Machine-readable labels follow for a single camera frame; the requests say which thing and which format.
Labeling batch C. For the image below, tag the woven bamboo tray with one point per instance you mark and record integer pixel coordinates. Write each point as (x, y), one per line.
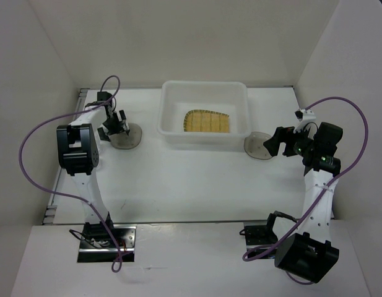
(206, 121)

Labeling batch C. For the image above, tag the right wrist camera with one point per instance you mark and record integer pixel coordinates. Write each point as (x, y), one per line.
(304, 116)

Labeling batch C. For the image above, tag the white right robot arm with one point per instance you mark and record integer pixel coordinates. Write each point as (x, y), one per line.
(308, 253)

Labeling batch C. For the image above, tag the white plastic bin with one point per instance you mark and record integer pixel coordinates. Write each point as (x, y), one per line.
(179, 97)

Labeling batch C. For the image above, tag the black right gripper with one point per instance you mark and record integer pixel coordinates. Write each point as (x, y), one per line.
(287, 135)

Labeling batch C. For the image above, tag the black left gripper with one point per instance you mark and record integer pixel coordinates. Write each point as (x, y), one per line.
(120, 124)

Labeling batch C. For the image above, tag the clear glass plate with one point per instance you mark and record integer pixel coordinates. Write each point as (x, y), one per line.
(124, 141)
(253, 146)

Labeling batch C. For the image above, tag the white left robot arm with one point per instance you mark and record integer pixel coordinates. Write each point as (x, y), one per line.
(78, 155)

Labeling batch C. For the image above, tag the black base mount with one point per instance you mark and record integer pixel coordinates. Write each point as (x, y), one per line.
(257, 234)
(96, 245)

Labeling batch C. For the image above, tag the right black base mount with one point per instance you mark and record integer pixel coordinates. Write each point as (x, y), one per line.
(257, 234)

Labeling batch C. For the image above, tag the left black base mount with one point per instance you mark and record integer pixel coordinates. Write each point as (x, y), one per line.
(96, 245)

